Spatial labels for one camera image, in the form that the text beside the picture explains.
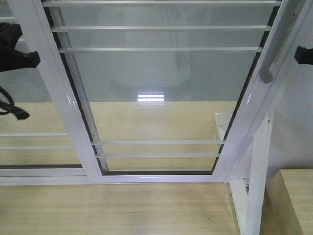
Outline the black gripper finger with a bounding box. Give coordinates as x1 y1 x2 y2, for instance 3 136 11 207
294 47 313 64

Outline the white door jamb post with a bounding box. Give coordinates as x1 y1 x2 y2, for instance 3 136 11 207
229 111 274 235

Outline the light wooden platform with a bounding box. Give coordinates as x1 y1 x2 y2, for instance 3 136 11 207
0 101 313 235

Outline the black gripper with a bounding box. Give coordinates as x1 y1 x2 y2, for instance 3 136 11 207
0 23 40 72

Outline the black cable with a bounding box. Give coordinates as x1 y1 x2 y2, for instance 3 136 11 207
0 86 31 120

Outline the white fixed glass panel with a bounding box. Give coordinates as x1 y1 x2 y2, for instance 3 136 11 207
0 0 91 182

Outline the white framed sliding glass door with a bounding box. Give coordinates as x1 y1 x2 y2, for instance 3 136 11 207
1 0 313 184

